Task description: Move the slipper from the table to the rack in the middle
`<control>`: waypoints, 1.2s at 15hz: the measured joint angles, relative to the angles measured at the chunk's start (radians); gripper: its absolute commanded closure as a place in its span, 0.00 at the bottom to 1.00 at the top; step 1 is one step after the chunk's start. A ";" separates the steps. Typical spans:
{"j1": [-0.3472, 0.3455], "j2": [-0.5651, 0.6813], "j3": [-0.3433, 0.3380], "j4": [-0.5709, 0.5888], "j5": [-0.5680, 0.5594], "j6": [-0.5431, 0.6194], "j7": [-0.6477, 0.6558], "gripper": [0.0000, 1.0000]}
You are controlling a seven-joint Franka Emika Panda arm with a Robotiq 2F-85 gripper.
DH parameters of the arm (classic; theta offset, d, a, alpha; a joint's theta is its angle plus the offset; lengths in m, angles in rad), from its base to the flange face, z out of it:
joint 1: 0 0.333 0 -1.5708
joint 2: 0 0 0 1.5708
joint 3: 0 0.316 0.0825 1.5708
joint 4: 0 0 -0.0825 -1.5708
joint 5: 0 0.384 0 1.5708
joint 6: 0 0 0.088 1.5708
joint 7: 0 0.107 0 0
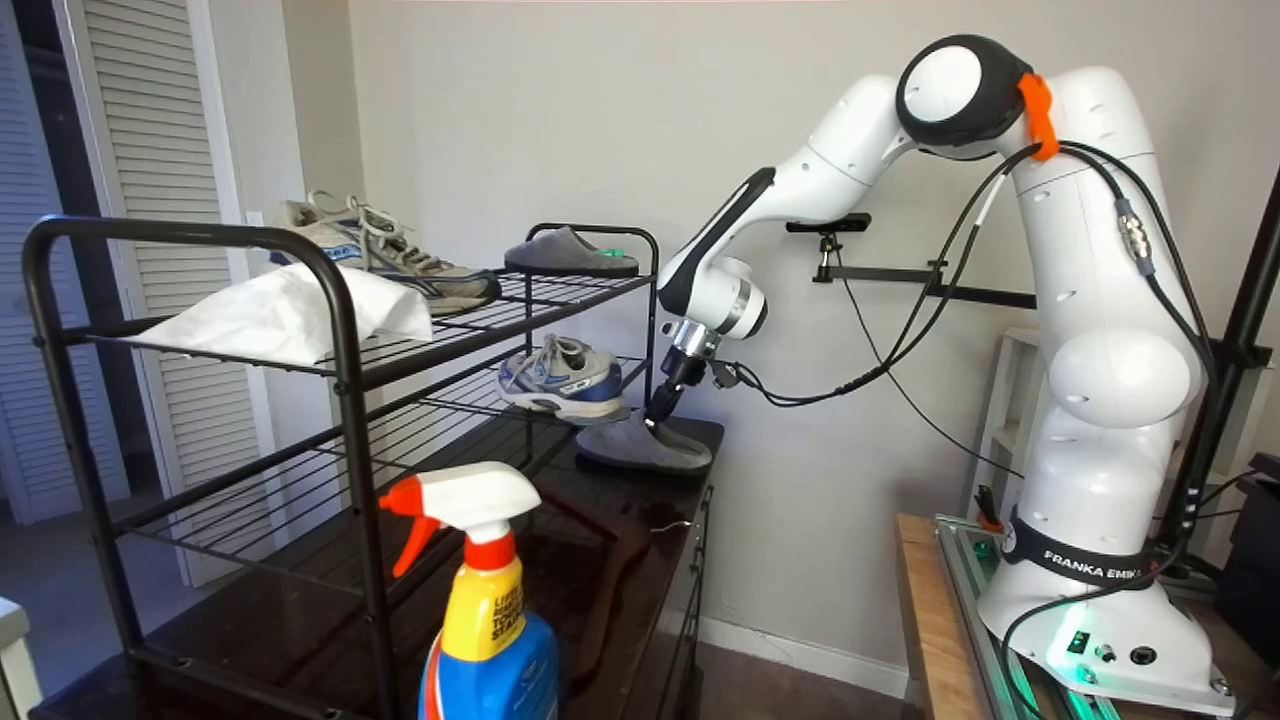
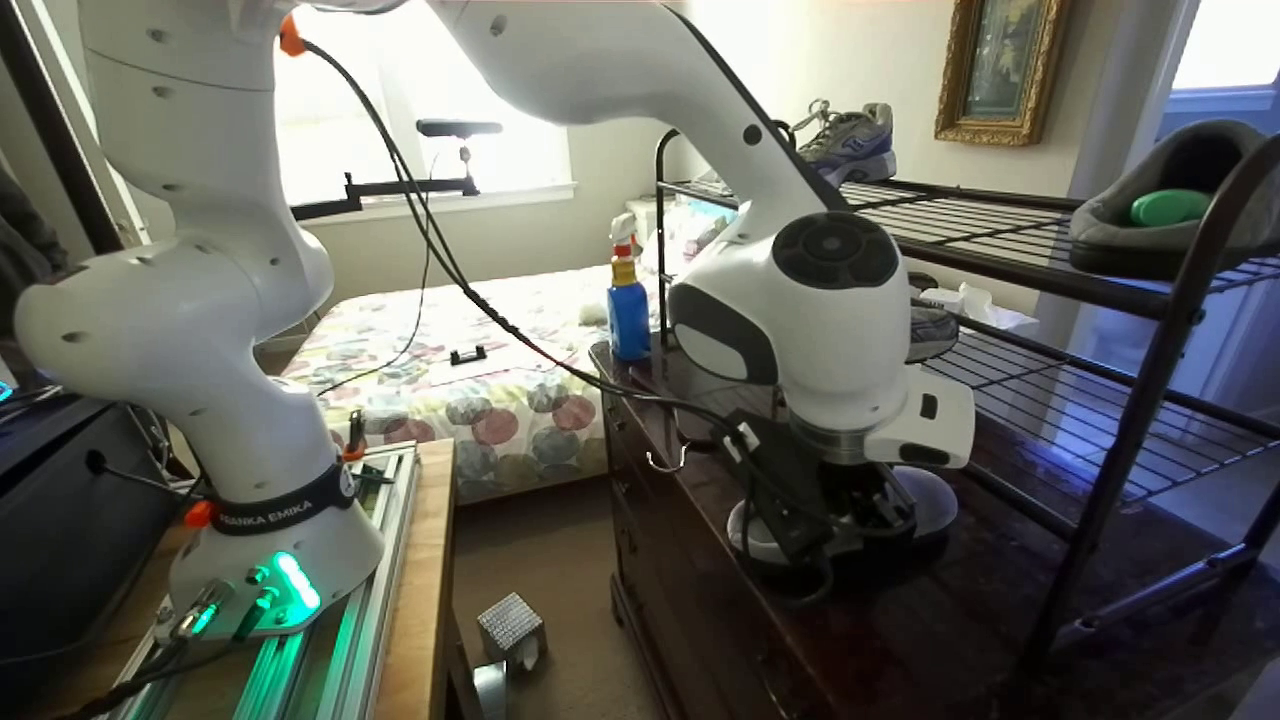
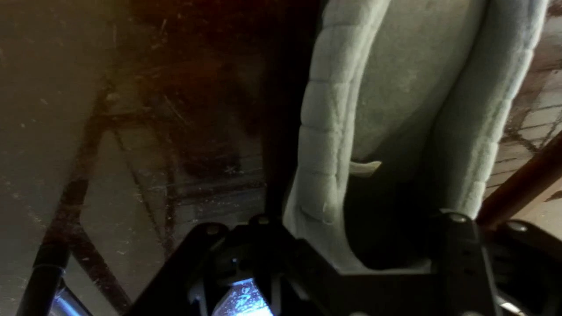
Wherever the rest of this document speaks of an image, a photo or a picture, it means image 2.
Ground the tan grey sneaker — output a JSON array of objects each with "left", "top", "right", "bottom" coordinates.
[{"left": 792, "top": 98, "right": 899, "bottom": 189}]

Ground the black metal shoe rack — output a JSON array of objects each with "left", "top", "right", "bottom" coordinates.
[{"left": 649, "top": 126, "right": 1280, "bottom": 720}]

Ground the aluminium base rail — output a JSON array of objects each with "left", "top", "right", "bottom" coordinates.
[{"left": 110, "top": 446, "right": 422, "bottom": 720}]

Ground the blue yellow spray bottle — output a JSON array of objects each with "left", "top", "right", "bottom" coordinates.
[{"left": 605, "top": 209, "right": 656, "bottom": 374}]

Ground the black box beside robot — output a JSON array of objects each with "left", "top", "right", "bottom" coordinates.
[{"left": 0, "top": 393, "right": 185, "bottom": 674}]

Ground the gold picture frame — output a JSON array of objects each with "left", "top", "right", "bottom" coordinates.
[{"left": 930, "top": 0, "right": 1076, "bottom": 153}]

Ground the small metal cube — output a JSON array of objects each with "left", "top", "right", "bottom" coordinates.
[{"left": 471, "top": 588, "right": 550, "bottom": 677}]

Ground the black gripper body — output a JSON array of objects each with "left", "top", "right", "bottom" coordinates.
[{"left": 729, "top": 425, "right": 928, "bottom": 557}]

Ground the light wooden board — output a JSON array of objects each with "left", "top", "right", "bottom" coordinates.
[{"left": 371, "top": 435, "right": 464, "bottom": 720}]

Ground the bed with floral cover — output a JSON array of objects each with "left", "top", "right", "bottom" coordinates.
[{"left": 270, "top": 256, "right": 635, "bottom": 511}]

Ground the dark wooden dresser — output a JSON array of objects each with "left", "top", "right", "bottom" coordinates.
[{"left": 591, "top": 337, "right": 1280, "bottom": 720}]

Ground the grey slipper with green insert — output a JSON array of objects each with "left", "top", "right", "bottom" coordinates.
[{"left": 1064, "top": 118, "right": 1280, "bottom": 280}]

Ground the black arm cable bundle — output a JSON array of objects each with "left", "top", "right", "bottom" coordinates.
[{"left": 297, "top": 37, "right": 752, "bottom": 435}]

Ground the plain grey slipper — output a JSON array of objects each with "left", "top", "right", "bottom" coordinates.
[{"left": 724, "top": 459, "right": 962, "bottom": 575}]

